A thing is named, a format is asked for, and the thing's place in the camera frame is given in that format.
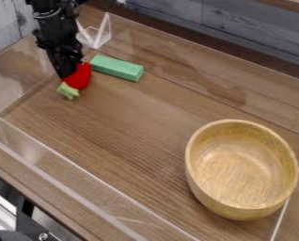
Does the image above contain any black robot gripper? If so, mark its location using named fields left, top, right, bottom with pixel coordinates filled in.
left=26, top=0, right=85, bottom=78

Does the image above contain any red plush strawberry toy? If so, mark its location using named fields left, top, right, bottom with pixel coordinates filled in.
left=57, top=62, right=93, bottom=100

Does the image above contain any green rectangular block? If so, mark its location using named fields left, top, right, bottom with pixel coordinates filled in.
left=90, top=55, right=145, bottom=82

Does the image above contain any wooden bowl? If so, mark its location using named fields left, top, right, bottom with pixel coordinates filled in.
left=185, top=119, right=299, bottom=220

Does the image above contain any clear acrylic corner bracket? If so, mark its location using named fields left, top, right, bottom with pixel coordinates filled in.
left=77, top=13, right=113, bottom=49

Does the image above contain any clear acrylic tray wall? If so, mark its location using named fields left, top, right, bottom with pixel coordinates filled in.
left=0, top=16, right=299, bottom=241

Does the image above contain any black metal table bracket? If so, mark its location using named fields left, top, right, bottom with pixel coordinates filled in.
left=15, top=198, right=62, bottom=241

